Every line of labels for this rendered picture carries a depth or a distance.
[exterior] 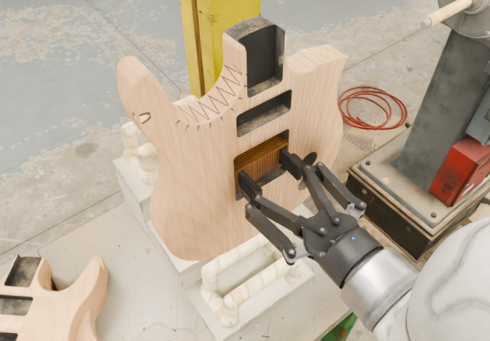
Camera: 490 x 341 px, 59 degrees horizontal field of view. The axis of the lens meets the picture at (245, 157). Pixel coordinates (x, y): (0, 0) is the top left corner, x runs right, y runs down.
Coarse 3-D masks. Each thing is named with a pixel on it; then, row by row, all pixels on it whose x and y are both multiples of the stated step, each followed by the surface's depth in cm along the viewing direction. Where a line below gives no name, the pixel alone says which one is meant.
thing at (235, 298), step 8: (272, 264) 91; (280, 264) 90; (296, 264) 92; (264, 272) 89; (272, 272) 89; (280, 272) 90; (256, 280) 88; (264, 280) 88; (272, 280) 89; (240, 288) 87; (248, 288) 87; (256, 288) 87; (264, 288) 89; (232, 296) 86; (240, 296) 86; (248, 296) 87; (224, 304) 86; (232, 304) 85; (240, 304) 86
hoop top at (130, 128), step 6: (192, 96) 102; (174, 102) 101; (180, 102) 100; (186, 102) 101; (126, 126) 95; (132, 126) 95; (120, 132) 96; (126, 132) 95; (132, 132) 95; (138, 132) 96
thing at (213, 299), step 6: (204, 288) 95; (204, 294) 94; (210, 294) 94; (216, 294) 94; (210, 300) 93; (216, 300) 93; (222, 300) 94; (210, 306) 93; (216, 306) 92; (222, 306) 92; (216, 312) 92; (222, 312) 91; (222, 318) 91; (222, 324) 91; (228, 324) 90
